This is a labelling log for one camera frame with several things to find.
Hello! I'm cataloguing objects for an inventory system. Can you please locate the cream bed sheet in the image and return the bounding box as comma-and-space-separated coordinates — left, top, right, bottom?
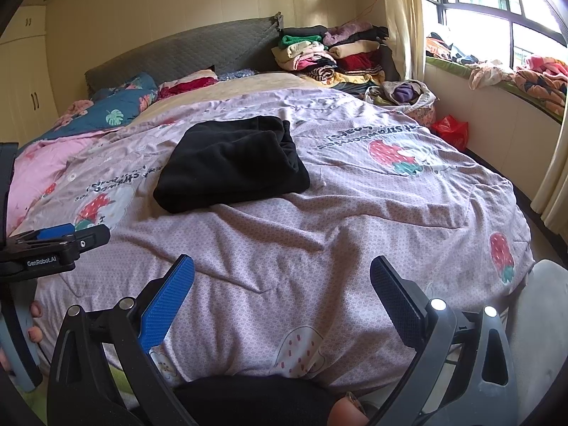
133, 73, 338, 127

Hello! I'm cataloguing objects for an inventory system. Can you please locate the cream wardrobe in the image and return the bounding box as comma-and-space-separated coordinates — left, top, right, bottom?
0, 4, 60, 147

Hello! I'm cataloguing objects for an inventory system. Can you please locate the pink floral quilt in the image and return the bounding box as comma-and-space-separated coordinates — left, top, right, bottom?
6, 135, 107, 236

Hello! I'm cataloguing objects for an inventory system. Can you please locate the black sweater with orange cuffs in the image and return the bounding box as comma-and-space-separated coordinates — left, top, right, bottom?
153, 115, 310, 214

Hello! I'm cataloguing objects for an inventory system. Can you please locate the stack of folded clothes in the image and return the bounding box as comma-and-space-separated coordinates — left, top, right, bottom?
272, 22, 400, 87

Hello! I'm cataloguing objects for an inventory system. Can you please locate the blue leaf print quilt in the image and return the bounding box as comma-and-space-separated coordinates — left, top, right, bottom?
27, 72, 159, 147

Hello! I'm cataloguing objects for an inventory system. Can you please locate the grey quilted headboard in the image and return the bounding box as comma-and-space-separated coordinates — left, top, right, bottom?
84, 12, 285, 94

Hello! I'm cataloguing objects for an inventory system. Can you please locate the window with dark frame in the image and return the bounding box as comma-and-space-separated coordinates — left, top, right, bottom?
417, 0, 568, 72

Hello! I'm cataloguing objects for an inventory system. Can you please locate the person's left hand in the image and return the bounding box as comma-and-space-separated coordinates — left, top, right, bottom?
0, 301, 45, 376

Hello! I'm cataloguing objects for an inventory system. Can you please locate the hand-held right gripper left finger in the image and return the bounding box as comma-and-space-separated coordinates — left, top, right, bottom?
47, 255, 198, 426

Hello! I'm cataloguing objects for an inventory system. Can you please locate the scattered colourful laundry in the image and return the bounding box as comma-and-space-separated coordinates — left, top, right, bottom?
426, 31, 568, 118

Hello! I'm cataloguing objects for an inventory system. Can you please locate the red plastic bag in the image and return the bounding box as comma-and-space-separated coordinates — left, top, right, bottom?
430, 114, 469, 152

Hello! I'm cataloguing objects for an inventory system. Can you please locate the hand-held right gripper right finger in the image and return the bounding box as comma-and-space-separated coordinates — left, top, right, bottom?
370, 255, 520, 426

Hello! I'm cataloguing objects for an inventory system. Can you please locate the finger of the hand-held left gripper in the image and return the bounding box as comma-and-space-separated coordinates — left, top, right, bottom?
9, 223, 111, 253

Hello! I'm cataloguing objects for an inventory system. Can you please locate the cloth bag with purple garment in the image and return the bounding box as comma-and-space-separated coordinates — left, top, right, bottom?
364, 79, 438, 127

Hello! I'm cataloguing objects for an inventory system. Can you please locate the person's right hand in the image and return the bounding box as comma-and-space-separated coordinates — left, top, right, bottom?
327, 392, 370, 426

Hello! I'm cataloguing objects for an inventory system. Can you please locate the blue patterned cloth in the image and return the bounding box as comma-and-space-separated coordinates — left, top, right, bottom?
217, 68, 258, 81

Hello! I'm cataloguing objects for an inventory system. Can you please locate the lilac strawberry print quilt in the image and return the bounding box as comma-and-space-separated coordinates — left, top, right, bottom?
13, 86, 535, 391

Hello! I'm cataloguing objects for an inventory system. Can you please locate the red pillow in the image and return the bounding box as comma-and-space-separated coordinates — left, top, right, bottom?
157, 69, 219, 100

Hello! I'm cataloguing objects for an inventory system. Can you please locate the light green garment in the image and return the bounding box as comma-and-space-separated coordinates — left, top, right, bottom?
106, 364, 147, 409

